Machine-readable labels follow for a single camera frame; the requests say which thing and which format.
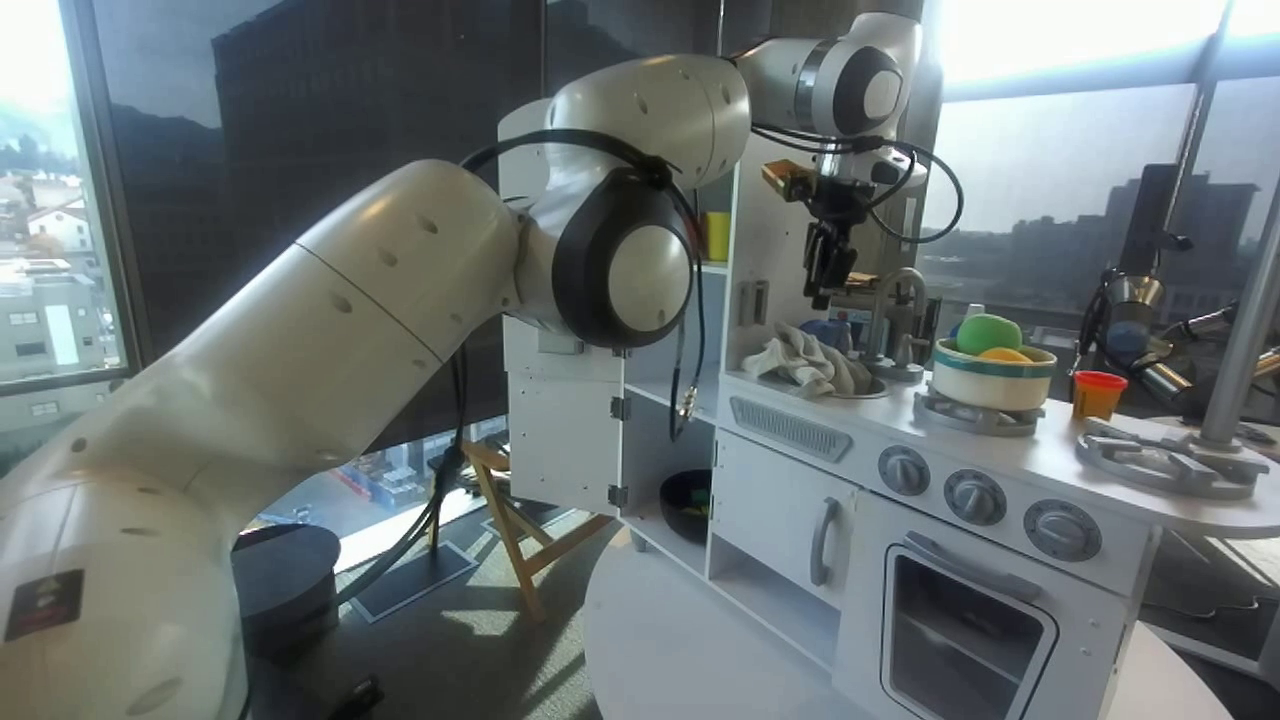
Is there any white toy kitchen cabinet door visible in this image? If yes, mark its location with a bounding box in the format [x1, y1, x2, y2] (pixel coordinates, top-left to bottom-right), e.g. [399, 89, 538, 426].
[491, 96, 632, 522]

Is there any long black robot cable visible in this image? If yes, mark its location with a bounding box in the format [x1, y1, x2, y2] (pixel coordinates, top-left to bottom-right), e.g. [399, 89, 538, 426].
[456, 126, 712, 450]

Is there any grey metal pole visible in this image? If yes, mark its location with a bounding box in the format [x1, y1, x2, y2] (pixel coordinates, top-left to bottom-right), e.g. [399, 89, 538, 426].
[1192, 185, 1280, 459]

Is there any toy oven door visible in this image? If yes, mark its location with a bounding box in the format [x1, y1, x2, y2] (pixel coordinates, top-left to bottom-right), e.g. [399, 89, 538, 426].
[834, 512, 1162, 720]

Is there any yellow toy food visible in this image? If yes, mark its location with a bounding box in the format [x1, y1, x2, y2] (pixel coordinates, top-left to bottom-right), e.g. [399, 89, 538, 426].
[976, 345, 1046, 373]

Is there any black bowl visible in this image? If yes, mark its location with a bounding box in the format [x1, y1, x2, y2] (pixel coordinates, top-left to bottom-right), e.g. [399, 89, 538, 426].
[657, 469, 717, 550]

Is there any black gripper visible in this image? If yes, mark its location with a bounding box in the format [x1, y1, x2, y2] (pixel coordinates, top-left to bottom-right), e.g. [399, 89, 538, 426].
[799, 177, 880, 311]

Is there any white toy kitchen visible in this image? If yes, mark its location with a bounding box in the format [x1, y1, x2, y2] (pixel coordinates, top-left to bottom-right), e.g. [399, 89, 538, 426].
[491, 93, 1280, 720]

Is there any white drawer door grey handle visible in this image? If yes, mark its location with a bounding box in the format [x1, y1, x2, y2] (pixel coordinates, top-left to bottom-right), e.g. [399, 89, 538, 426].
[712, 433, 884, 613]

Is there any dark round bin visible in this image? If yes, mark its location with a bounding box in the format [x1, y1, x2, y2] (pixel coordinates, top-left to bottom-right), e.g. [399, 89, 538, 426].
[227, 522, 344, 662]

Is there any dark camera mount rig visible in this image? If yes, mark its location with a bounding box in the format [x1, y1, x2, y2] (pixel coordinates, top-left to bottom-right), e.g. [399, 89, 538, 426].
[1075, 231, 1280, 403]

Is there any wooden folding chair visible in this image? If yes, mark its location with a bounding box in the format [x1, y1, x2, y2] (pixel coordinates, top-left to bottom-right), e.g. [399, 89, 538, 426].
[456, 437, 622, 624]

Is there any grey toy stove burner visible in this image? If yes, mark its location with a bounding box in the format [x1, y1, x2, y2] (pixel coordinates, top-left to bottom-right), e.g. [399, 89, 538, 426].
[1075, 419, 1274, 502]
[918, 394, 1047, 442]

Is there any white toy pot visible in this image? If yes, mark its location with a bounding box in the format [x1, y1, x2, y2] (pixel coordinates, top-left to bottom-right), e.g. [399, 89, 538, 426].
[927, 341, 1066, 419]

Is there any green toy vegetable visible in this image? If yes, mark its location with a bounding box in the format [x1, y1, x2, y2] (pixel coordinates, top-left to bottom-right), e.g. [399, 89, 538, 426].
[952, 308, 1029, 362]

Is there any grey oven knob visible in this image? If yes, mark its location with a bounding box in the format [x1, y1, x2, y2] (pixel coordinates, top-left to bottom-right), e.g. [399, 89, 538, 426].
[1022, 497, 1107, 566]
[878, 442, 937, 502]
[942, 469, 1013, 530]

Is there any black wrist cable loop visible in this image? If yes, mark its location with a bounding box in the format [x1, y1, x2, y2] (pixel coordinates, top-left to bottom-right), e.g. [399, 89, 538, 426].
[752, 122, 969, 251]

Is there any white cloth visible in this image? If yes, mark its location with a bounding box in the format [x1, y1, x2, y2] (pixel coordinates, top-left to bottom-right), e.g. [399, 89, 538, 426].
[735, 319, 884, 403]

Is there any small orange toy cup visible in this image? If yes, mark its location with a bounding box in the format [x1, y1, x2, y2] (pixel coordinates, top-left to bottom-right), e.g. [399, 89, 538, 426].
[1069, 369, 1134, 426]

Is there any yellow plastic cup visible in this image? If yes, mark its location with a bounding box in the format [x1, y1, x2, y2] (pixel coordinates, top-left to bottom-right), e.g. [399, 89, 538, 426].
[700, 207, 735, 270]

